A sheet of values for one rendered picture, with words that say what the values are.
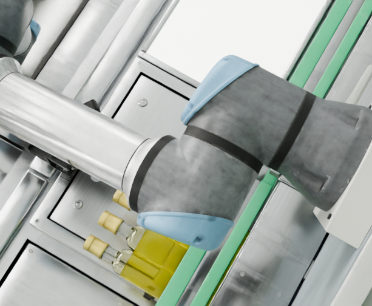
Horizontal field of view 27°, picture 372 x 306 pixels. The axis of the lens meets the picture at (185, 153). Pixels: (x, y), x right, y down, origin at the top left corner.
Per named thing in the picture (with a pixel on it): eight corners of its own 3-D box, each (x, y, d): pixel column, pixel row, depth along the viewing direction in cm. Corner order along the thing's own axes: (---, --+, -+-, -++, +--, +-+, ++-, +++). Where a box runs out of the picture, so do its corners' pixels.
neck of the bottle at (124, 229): (133, 228, 159) (114, 217, 159) (133, 226, 156) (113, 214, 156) (126, 240, 158) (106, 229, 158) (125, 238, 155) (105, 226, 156)
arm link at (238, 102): (314, 81, 98) (221, 33, 99) (266, 173, 97) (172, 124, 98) (300, 98, 110) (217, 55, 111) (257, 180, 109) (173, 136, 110)
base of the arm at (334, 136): (389, 110, 95) (318, 73, 96) (332, 216, 96) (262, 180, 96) (368, 115, 111) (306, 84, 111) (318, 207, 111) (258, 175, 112)
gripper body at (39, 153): (73, 179, 164) (25, 152, 165) (94, 146, 166) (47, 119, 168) (68, 169, 156) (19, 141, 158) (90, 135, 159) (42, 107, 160)
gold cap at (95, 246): (110, 246, 158) (92, 235, 159) (108, 243, 155) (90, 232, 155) (101, 260, 157) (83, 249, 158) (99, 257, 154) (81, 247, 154)
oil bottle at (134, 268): (212, 300, 156) (123, 248, 159) (213, 297, 151) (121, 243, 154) (198, 324, 155) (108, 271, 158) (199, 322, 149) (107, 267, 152)
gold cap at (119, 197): (139, 198, 161) (121, 187, 161) (138, 195, 157) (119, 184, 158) (130, 212, 160) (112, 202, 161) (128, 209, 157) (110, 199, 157)
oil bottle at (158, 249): (226, 275, 157) (137, 224, 160) (227, 272, 152) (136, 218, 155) (212, 299, 156) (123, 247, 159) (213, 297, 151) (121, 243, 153)
